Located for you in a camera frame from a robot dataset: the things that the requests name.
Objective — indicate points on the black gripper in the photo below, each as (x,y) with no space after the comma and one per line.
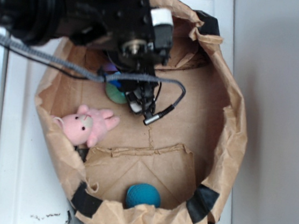
(124,30)

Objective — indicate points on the green ball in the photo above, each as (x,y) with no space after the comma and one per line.
(114,94)

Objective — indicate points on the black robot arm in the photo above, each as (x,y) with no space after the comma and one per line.
(35,22)

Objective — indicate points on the blue ball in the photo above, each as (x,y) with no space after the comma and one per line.
(139,194)

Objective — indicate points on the pink plush bunny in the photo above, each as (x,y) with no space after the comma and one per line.
(88,125)

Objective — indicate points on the brown paper bag bin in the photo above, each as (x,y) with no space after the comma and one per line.
(191,156)

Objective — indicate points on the white plastic tray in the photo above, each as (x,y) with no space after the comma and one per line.
(30,192)

